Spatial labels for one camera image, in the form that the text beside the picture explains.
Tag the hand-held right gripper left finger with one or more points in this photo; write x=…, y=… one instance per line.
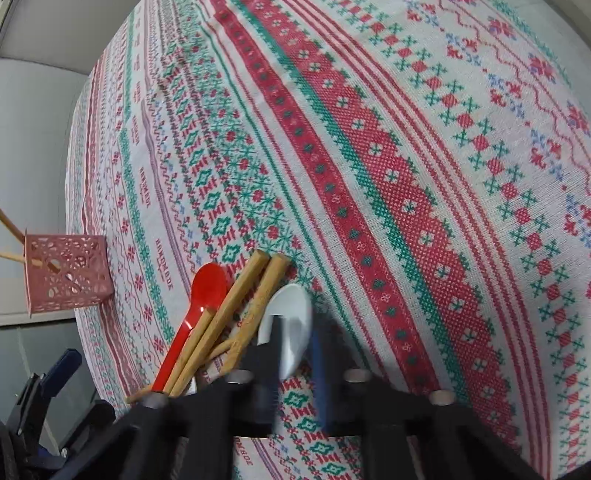
x=268, y=369

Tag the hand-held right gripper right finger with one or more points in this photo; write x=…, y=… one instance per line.
x=322, y=369

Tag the wooden chopstick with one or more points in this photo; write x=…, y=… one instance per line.
x=194, y=341
x=9, y=226
x=9, y=256
x=262, y=300
x=233, y=300
x=138, y=396

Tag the white plastic rice paddle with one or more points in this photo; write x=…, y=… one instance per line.
x=291, y=304

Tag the red plastic spoon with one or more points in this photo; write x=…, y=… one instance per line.
x=210, y=286

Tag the patterned red green tablecloth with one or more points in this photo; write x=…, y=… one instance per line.
x=369, y=161

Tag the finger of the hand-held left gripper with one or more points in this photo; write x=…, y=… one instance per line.
x=62, y=374
x=27, y=406

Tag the pink perforated utensil basket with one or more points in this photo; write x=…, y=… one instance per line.
x=69, y=277

